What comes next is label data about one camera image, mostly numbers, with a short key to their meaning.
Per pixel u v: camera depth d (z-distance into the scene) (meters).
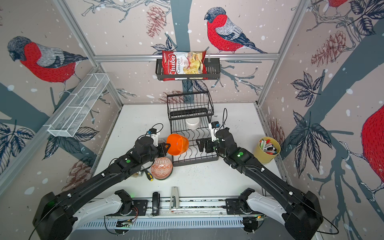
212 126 0.68
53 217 0.38
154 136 0.72
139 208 0.73
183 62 0.88
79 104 0.78
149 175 0.83
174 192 0.76
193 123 0.99
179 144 0.83
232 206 0.73
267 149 0.85
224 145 0.57
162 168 0.83
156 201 0.73
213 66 0.95
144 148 0.59
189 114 1.11
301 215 0.37
